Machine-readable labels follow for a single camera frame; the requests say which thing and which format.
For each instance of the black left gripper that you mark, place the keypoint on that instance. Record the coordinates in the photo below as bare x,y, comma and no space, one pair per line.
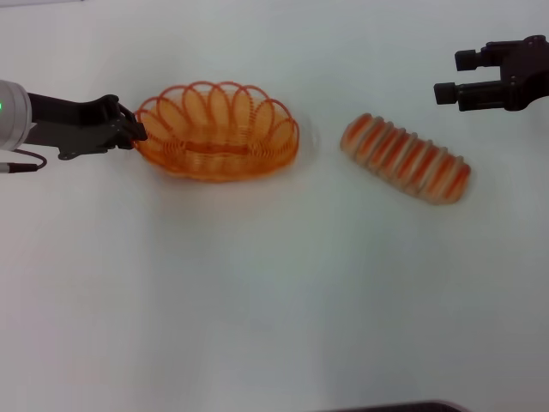
77,120

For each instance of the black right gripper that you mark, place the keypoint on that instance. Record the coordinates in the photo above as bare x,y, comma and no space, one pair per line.
529,73

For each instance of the striped orange bread loaf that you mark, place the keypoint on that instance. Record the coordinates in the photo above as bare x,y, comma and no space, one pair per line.
403,159

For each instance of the dark rounded robot base edge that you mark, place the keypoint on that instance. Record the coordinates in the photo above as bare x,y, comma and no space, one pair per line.
394,407

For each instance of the grey left wrist camera bracket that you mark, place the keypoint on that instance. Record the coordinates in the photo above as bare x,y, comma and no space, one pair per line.
81,148

